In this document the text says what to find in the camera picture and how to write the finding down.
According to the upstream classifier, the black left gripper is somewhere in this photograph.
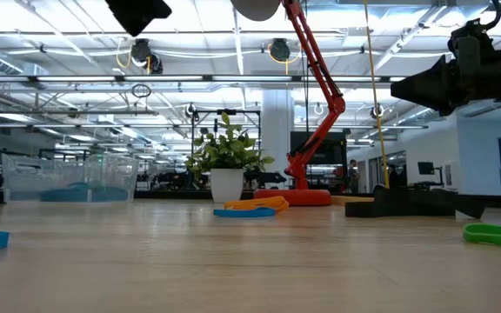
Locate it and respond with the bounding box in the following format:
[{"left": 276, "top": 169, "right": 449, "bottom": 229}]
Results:
[{"left": 104, "top": 0, "right": 174, "bottom": 38}]

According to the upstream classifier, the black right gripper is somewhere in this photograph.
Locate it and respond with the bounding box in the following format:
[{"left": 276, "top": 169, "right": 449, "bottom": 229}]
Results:
[{"left": 390, "top": 17, "right": 501, "bottom": 117}]

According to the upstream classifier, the tan rubber band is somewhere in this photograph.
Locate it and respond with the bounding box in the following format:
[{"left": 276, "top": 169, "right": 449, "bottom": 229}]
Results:
[{"left": 331, "top": 195, "right": 376, "bottom": 207}]

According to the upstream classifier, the long blue rubber band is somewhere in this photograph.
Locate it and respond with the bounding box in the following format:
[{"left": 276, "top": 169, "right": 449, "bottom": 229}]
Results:
[{"left": 90, "top": 185, "right": 130, "bottom": 203}]

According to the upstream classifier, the orange rubber band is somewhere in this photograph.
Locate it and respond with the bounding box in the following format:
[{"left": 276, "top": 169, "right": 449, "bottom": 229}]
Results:
[{"left": 224, "top": 195, "right": 291, "bottom": 215}]

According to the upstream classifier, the small blue rubber band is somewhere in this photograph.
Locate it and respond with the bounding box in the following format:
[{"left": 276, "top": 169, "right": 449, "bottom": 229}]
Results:
[{"left": 213, "top": 206, "right": 277, "bottom": 219}]

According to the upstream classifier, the green rubber band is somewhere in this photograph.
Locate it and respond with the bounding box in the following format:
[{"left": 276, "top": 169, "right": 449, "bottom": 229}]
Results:
[{"left": 462, "top": 222, "right": 501, "bottom": 250}]

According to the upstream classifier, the clear plastic bin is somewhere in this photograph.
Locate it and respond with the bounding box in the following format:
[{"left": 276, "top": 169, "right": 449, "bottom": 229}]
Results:
[{"left": 1, "top": 152, "right": 140, "bottom": 203}]

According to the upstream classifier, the small monitor on stand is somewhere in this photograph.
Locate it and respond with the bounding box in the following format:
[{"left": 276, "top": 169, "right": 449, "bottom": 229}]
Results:
[{"left": 417, "top": 161, "right": 445, "bottom": 189}]

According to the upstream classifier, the person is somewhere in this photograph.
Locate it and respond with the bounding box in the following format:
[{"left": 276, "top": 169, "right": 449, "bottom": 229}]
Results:
[
  {"left": 386, "top": 163, "right": 403, "bottom": 190},
  {"left": 347, "top": 158, "right": 361, "bottom": 195}
]

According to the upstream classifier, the large black television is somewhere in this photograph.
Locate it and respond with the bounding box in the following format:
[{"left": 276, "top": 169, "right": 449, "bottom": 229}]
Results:
[{"left": 289, "top": 130, "right": 349, "bottom": 192}]

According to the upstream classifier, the red desk lamp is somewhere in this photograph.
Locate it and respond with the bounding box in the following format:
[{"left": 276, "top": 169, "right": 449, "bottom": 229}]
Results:
[{"left": 230, "top": 0, "right": 347, "bottom": 208}]

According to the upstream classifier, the black metal rack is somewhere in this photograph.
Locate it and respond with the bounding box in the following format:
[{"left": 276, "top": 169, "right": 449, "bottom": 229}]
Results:
[{"left": 190, "top": 108, "right": 263, "bottom": 175}]

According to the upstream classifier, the green plant in white pot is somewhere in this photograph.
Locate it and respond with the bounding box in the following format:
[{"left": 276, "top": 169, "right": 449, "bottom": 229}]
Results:
[{"left": 184, "top": 111, "right": 277, "bottom": 204}]

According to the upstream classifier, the black ceiling cord reel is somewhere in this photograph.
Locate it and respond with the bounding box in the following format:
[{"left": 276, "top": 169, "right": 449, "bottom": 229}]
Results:
[
  {"left": 268, "top": 37, "right": 292, "bottom": 63},
  {"left": 129, "top": 37, "right": 164, "bottom": 75}
]

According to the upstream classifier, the yellow hanging cable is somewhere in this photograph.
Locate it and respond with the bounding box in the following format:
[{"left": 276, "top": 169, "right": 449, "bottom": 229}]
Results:
[{"left": 362, "top": 0, "right": 391, "bottom": 189}]

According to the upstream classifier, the black table frame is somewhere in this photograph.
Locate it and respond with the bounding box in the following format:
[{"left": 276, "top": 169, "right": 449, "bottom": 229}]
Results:
[{"left": 0, "top": 187, "right": 501, "bottom": 210}]

